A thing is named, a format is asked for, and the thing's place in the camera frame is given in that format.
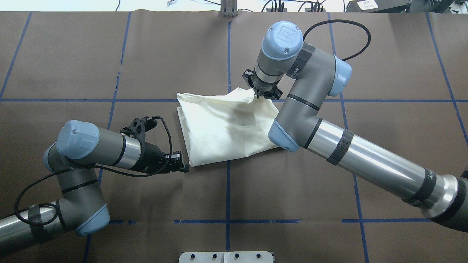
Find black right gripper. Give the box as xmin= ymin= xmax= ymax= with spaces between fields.
xmin=242 ymin=69 xmax=283 ymax=100

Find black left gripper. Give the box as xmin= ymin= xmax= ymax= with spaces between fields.
xmin=121 ymin=116 xmax=189 ymax=174

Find cream long-sleeve cat shirt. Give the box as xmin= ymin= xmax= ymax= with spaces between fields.
xmin=177 ymin=88 xmax=279 ymax=167

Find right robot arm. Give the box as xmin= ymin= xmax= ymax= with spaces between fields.
xmin=242 ymin=19 xmax=468 ymax=232

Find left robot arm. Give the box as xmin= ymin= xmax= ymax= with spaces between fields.
xmin=0 ymin=115 xmax=189 ymax=258

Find orange black connector block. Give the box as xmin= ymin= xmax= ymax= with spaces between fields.
xmin=261 ymin=0 xmax=287 ymax=13

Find black box with label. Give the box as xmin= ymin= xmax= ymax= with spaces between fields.
xmin=345 ymin=0 xmax=411 ymax=13

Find aluminium frame post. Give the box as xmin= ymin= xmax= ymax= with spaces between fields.
xmin=220 ymin=0 xmax=238 ymax=17

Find white camera mast base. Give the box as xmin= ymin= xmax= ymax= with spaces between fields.
xmin=178 ymin=251 xmax=275 ymax=263

